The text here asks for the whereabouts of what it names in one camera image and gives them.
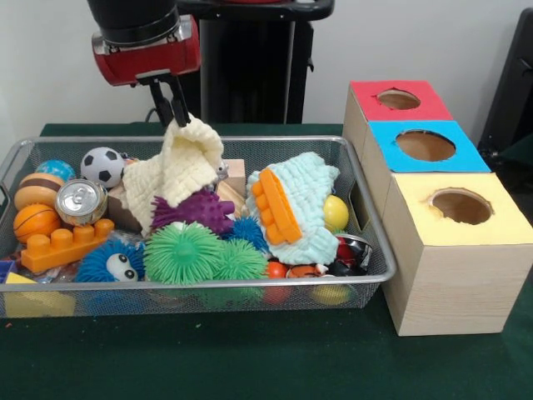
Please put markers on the silver drink can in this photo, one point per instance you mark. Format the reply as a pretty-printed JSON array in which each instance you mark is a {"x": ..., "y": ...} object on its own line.
[{"x": 79, "y": 202}]

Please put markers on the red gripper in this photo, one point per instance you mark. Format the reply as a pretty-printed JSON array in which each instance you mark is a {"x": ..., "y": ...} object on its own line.
[{"x": 145, "y": 58}]

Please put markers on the light blue knitted cloth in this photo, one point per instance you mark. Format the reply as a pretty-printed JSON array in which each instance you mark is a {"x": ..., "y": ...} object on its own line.
[{"x": 308, "y": 187}]

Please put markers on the black stand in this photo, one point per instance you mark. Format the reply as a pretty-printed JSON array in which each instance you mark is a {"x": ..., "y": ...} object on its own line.
[{"x": 512, "y": 83}]

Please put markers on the silver mesh bin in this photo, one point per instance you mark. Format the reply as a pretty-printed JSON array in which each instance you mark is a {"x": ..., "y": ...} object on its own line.
[{"x": 208, "y": 306}]

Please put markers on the wooden box with three holes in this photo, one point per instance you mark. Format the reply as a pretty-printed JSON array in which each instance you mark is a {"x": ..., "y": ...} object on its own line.
[{"x": 458, "y": 283}]

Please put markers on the small soccer ball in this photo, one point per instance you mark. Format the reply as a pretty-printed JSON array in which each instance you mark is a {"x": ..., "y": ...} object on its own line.
[{"x": 103, "y": 164}]

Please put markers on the cream knitted cloth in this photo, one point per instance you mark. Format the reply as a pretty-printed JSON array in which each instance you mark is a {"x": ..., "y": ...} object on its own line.
[{"x": 175, "y": 175}]

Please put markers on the long orange building block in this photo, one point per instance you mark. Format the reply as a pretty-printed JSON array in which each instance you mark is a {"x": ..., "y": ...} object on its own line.
[{"x": 62, "y": 246}]

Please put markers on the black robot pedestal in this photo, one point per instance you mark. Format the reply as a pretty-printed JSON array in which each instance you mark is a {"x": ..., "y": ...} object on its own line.
[{"x": 258, "y": 62}]

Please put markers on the large green spiky ball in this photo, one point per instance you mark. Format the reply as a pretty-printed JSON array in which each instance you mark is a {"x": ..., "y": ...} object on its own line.
[{"x": 183, "y": 252}]

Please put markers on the orange plastic building block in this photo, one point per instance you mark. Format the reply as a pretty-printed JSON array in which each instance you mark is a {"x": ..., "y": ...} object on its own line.
[{"x": 275, "y": 208}]

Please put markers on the purple spiky toy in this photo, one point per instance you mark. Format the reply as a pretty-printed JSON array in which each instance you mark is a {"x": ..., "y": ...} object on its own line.
[{"x": 204, "y": 212}]

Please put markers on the dark green table cloth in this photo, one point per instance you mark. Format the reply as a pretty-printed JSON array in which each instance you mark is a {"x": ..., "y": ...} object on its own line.
[
  {"x": 520, "y": 156},
  {"x": 250, "y": 362}
]

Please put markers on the blue spiky ball with eyes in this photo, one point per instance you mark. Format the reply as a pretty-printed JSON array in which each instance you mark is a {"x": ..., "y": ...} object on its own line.
[{"x": 98, "y": 260}]

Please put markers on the yellow ball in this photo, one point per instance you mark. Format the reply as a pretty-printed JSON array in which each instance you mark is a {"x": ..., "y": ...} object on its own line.
[{"x": 336, "y": 212}]

